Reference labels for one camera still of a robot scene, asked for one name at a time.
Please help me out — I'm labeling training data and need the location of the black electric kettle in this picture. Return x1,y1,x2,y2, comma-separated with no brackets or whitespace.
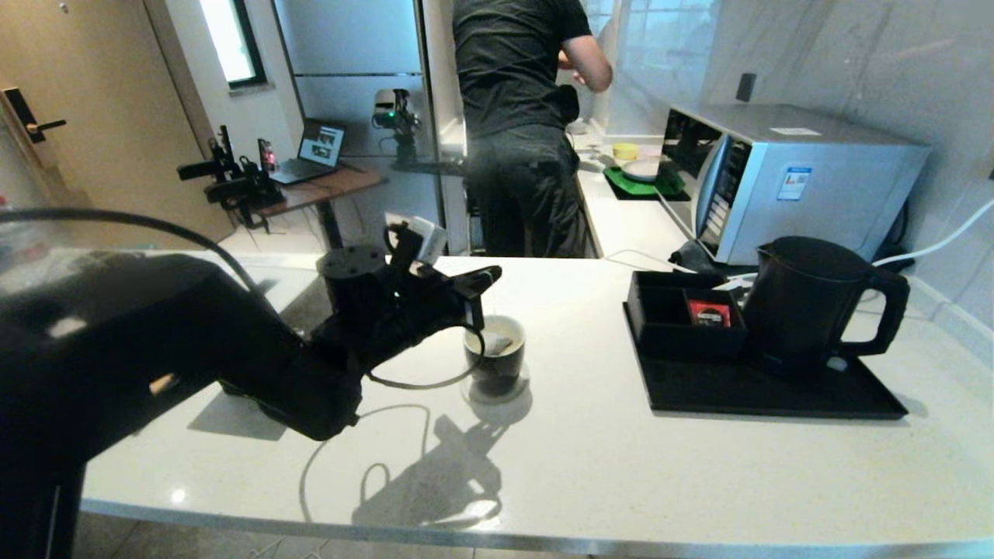
741,235,912,380

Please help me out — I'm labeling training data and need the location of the black mug white inside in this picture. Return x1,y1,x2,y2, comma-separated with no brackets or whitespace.
464,314,528,398

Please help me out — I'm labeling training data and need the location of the white round saucer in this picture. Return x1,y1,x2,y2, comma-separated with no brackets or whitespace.
459,363,533,406

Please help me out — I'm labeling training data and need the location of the black curved desk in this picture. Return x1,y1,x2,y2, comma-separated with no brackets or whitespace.
392,155,467,176

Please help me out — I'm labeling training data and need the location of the brown wooden table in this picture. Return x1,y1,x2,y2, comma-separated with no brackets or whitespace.
256,161,389,251

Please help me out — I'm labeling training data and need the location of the green mat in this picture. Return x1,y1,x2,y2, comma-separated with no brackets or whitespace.
603,165,693,202

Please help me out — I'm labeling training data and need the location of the black compartment sachet box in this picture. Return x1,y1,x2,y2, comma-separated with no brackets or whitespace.
624,271,751,360

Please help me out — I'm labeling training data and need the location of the open laptop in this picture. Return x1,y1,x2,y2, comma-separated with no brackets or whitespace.
270,118,348,186

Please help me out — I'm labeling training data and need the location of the person in black shirt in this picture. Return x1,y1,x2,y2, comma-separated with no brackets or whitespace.
453,0,614,259

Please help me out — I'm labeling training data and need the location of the dark grey power plug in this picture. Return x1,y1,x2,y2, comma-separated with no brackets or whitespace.
672,241,731,273

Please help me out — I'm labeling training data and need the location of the red sachet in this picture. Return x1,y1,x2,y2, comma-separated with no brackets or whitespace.
687,300,734,329

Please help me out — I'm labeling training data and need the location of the silver refrigerator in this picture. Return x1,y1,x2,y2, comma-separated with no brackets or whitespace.
272,0,467,255

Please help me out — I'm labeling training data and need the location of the black rectangular serving tray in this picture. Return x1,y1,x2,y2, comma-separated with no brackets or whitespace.
623,303,909,422

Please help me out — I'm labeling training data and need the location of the dark framed window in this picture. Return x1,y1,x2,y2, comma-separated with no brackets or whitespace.
198,0,269,89

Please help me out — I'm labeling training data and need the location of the silver microwave oven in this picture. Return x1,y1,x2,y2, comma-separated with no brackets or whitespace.
658,104,933,268

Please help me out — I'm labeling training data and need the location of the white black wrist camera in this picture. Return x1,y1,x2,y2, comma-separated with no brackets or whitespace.
384,216,449,265

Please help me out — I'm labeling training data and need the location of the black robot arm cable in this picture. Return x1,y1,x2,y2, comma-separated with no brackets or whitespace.
0,207,269,300
365,322,487,391

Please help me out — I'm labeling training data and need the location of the grey camera device green light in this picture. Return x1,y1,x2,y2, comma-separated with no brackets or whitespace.
373,86,425,148

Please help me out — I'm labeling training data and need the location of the black door handle lock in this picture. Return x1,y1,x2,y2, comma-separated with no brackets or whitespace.
2,85,68,168

